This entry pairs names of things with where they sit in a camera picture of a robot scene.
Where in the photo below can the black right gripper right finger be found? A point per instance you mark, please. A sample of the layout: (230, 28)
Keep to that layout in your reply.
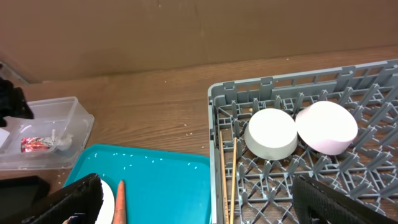
(315, 202)

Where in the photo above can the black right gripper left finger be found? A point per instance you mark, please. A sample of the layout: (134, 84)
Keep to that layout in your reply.
(81, 199)

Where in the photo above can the pink plate with food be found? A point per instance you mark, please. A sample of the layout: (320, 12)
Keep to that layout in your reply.
(106, 212)

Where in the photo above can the orange carrot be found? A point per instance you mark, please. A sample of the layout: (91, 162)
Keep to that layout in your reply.
(120, 205)

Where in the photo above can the white tissue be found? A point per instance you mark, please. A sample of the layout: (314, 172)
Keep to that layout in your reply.
(62, 144)

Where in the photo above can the red snack wrapper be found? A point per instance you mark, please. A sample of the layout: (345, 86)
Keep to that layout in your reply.
(36, 144)

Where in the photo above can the pink bowl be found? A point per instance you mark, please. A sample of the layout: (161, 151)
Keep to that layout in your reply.
(326, 127)

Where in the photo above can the white bowl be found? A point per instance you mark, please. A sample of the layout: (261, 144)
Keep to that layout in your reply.
(271, 134)

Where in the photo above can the wooden chopstick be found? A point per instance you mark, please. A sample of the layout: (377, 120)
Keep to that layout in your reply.
(233, 182)
(223, 178)

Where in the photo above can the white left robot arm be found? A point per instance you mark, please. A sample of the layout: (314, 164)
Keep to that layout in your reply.
(13, 101)

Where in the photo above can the black tray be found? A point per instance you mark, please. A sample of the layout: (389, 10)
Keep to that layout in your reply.
(20, 193)

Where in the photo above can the clear plastic bin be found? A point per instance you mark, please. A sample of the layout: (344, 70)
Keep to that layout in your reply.
(65, 116)

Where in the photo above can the grey dish rack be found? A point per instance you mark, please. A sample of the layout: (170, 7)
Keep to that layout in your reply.
(365, 172)

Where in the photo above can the teal serving tray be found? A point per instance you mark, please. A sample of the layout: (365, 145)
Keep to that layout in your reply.
(161, 186)

